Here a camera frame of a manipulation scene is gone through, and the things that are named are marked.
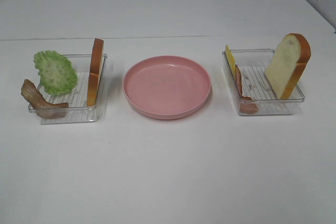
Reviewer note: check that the clear left plastic tray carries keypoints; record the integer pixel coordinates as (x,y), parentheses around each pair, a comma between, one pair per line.
(78,111)

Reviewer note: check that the yellow cheese slice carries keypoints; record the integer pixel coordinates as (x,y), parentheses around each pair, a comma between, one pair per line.
(230,59)

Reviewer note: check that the clear right plastic tray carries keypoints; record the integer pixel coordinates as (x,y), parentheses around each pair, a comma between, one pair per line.
(252,64)

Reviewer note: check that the bread slice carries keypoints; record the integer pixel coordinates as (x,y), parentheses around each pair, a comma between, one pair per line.
(95,71)
(287,65)

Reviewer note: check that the pink round plate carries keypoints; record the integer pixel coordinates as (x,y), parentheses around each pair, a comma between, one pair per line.
(167,87)

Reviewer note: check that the green lettuce leaf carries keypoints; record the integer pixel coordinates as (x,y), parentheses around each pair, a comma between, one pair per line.
(57,75)

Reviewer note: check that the clear plastic tray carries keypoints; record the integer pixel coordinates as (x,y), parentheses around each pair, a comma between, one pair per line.
(252,64)
(78,111)

